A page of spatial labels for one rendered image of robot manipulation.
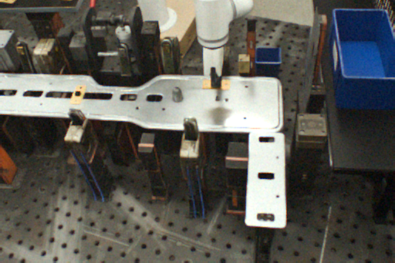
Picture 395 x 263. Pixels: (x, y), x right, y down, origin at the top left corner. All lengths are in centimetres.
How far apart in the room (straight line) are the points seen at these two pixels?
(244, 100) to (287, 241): 46
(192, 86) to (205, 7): 41
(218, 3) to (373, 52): 63
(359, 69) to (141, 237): 88
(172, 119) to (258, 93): 28
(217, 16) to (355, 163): 52
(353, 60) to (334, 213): 49
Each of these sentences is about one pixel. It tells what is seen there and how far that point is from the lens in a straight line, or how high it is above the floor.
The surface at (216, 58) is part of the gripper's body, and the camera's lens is 114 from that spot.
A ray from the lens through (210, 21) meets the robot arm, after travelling 106.
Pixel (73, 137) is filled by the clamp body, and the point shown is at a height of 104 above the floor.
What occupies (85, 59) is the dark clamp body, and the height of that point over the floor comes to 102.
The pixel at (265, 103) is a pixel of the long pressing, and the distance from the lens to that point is 132.
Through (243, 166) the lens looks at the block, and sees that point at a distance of 121.
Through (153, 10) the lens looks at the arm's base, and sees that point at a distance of 188.
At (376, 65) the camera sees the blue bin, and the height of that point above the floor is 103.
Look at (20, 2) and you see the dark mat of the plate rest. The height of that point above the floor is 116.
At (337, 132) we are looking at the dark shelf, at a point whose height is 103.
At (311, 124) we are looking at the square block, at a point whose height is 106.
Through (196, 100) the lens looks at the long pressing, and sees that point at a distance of 134.
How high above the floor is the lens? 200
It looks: 46 degrees down
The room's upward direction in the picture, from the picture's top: 10 degrees counter-clockwise
